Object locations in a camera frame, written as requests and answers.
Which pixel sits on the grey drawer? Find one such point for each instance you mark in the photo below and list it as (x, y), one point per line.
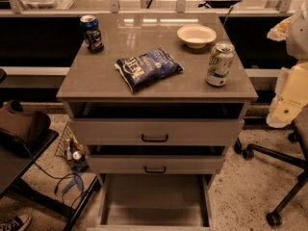
(154, 202)
(160, 124)
(156, 159)

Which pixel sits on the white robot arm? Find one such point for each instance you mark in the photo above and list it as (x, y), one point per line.
(291, 94)

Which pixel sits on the grey drawer cabinet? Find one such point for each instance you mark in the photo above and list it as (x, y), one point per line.
(93, 79)

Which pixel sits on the blue chip bag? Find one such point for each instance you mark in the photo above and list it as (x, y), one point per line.
(147, 67)

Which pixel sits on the white bowl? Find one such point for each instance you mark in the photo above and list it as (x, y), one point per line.
(196, 36)

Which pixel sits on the green white soda can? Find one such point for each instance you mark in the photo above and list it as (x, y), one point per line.
(220, 62)

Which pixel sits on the blue soda can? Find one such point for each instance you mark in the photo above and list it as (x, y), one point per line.
(91, 33)

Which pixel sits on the black side table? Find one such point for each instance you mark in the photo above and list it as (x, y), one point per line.
(12, 168)

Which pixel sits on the black white sneaker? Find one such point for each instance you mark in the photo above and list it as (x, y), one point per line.
(19, 223)

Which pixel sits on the wire mesh basket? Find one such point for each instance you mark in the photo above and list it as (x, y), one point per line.
(71, 151)

